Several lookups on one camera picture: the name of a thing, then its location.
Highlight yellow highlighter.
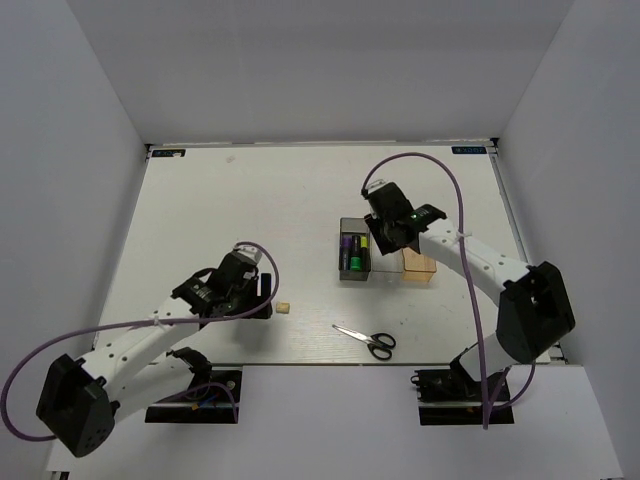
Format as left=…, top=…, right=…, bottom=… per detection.
left=360, top=235, right=369, bottom=263

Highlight tan eraser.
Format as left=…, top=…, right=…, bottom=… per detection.
left=276, top=302, right=290, bottom=314

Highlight green highlighter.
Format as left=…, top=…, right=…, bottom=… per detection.
left=349, top=235, right=362, bottom=271

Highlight purple highlighter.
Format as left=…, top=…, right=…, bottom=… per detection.
left=339, top=236, right=351, bottom=271

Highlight black handled scissors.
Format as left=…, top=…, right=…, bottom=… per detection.
left=332, top=325, right=397, bottom=361

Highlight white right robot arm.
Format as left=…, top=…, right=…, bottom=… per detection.
left=363, top=181, right=576, bottom=399

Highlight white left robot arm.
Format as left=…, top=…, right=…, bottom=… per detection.
left=36, top=242, right=279, bottom=458

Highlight clear plastic container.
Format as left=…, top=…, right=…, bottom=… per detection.
left=369, top=221, right=403, bottom=284

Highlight dark grey plastic container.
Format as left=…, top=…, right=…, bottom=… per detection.
left=338, top=217, right=371, bottom=282

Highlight orange plastic container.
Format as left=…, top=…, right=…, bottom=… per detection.
left=402, top=248, right=437, bottom=284

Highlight right blue corner label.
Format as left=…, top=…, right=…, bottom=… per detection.
left=451, top=145, right=487, bottom=155

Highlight blue corner label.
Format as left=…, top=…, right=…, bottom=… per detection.
left=151, top=149, right=186, bottom=158
left=451, top=145, right=487, bottom=155

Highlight left blue corner label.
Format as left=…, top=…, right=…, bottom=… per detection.
left=151, top=149, right=186, bottom=158

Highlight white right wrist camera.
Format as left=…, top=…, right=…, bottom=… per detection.
left=361, top=179, right=387, bottom=199

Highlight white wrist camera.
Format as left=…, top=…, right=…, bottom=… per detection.
left=361, top=179, right=387, bottom=199
left=233, top=243, right=263, bottom=265

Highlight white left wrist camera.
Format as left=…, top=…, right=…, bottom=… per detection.
left=233, top=243, right=263, bottom=265

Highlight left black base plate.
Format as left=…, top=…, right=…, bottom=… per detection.
left=144, top=369, right=243, bottom=425

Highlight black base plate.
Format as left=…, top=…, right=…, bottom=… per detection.
left=410, top=369, right=483, bottom=427
left=144, top=369, right=243, bottom=425

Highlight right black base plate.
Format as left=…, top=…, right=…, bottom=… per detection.
left=410, top=369, right=483, bottom=427

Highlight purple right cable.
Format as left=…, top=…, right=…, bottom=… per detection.
left=360, top=152, right=537, bottom=430

